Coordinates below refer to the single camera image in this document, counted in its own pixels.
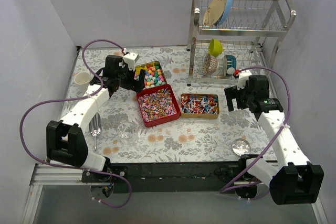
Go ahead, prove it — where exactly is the steel dish rack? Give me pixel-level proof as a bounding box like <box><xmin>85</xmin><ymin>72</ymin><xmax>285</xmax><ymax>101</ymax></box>
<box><xmin>186</xmin><ymin>0</ymin><xmax>297</xmax><ymax>86</ymax></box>

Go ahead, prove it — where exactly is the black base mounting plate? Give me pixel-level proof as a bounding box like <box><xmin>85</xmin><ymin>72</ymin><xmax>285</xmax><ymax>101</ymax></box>
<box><xmin>81</xmin><ymin>162</ymin><xmax>263</xmax><ymax>194</ymax></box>

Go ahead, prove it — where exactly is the glass jar lid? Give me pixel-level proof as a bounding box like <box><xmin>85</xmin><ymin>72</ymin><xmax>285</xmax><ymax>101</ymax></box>
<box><xmin>231</xmin><ymin>138</ymin><xmax>251</xmax><ymax>156</ymax></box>

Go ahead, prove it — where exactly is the green tin of star candies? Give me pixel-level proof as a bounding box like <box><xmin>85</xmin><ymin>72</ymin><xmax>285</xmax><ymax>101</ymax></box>
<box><xmin>134</xmin><ymin>61</ymin><xmax>167</xmax><ymax>89</ymax></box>

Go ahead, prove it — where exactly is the aluminium frame rail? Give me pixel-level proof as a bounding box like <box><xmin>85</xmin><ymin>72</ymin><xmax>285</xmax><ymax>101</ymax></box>
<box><xmin>30</xmin><ymin>164</ymin><xmax>92</xmax><ymax>186</ymax></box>

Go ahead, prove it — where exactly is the teal white bowl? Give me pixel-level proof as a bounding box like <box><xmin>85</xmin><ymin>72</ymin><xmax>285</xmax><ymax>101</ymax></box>
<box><xmin>223</xmin><ymin>55</ymin><xmax>237</xmax><ymax>76</ymax></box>

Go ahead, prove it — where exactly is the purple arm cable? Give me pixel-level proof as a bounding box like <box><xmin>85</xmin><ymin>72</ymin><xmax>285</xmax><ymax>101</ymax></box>
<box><xmin>219</xmin><ymin>66</ymin><xmax>292</xmax><ymax>201</ymax></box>
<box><xmin>19</xmin><ymin>39</ymin><xmax>132</xmax><ymax>208</ymax></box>

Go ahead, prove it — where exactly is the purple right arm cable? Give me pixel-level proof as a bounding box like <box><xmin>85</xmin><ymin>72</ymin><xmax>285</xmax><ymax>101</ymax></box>
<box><xmin>219</xmin><ymin>66</ymin><xmax>292</xmax><ymax>201</ymax></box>

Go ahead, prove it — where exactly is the white cup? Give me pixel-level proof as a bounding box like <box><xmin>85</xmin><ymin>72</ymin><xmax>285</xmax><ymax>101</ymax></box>
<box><xmin>74</xmin><ymin>72</ymin><xmax>91</xmax><ymax>93</ymax></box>

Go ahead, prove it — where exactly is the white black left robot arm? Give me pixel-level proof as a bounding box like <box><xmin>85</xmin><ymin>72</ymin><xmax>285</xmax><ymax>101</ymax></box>
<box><xmin>46</xmin><ymin>52</ymin><xmax>145</xmax><ymax>182</ymax></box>

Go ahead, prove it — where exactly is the clear glass jar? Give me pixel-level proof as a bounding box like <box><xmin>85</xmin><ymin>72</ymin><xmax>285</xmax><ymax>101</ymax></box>
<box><xmin>117</xmin><ymin>122</ymin><xmax>138</xmax><ymax>146</ymax></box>

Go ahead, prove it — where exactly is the patterned brown bowl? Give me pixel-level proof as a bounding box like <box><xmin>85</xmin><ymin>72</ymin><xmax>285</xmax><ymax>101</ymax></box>
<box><xmin>202</xmin><ymin>54</ymin><xmax>219</xmax><ymax>76</ymax></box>

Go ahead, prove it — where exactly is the metal scoop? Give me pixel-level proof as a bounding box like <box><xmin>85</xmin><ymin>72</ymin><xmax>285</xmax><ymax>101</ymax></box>
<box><xmin>89</xmin><ymin>113</ymin><xmax>102</xmax><ymax>152</ymax></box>

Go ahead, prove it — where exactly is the cream plate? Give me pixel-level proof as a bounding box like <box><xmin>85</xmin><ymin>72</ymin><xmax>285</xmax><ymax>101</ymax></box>
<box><xmin>203</xmin><ymin>0</ymin><xmax>227</xmax><ymax>27</ymax></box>

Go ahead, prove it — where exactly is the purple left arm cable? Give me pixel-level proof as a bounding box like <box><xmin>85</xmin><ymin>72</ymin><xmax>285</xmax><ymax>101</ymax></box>
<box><xmin>19</xmin><ymin>39</ymin><xmax>132</xmax><ymax>208</ymax></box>

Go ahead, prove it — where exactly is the green bowl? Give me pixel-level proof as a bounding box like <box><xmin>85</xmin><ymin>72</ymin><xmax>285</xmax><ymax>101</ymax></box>
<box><xmin>208</xmin><ymin>38</ymin><xmax>223</xmax><ymax>57</ymax></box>

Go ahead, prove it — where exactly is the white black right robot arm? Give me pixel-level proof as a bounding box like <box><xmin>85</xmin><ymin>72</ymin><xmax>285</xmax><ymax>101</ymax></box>
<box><xmin>224</xmin><ymin>70</ymin><xmax>324</xmax><ymax>205</ymax></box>

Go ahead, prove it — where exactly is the red tin of swirl lollipops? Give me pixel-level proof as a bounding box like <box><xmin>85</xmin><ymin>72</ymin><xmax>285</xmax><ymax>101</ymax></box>
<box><xmin>136</xmin><ymin>84</ymin><xmax>181</xmax><ymax>127</ymax></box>

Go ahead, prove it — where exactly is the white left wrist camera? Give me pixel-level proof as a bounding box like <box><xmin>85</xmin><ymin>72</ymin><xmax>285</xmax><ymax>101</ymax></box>
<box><xmin>123</xmin><ymin>52</ymin><xmax>139</xmax><ymax>71</ymax></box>

